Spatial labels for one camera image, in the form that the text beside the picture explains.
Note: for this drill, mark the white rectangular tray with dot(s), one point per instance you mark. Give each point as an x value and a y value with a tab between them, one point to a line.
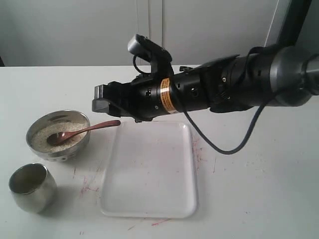
150	172

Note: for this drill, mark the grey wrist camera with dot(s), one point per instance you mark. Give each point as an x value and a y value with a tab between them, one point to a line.
159	58

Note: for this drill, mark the brown wooden spoon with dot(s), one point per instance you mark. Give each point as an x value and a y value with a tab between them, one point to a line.
61	137

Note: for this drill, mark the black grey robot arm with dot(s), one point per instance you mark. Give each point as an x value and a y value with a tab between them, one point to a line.
276	77

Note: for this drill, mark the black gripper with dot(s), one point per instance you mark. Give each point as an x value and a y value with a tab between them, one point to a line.
142	99

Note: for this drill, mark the steel bowl of rice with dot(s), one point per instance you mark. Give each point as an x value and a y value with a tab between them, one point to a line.
42	136

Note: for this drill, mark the white cabinet doors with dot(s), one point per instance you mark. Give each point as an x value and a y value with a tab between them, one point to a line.
96	32

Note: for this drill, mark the dark vertical post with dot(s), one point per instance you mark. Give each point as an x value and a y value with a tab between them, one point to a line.
301	25

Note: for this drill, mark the small steel cup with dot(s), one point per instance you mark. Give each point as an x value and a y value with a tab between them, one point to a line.
33	187

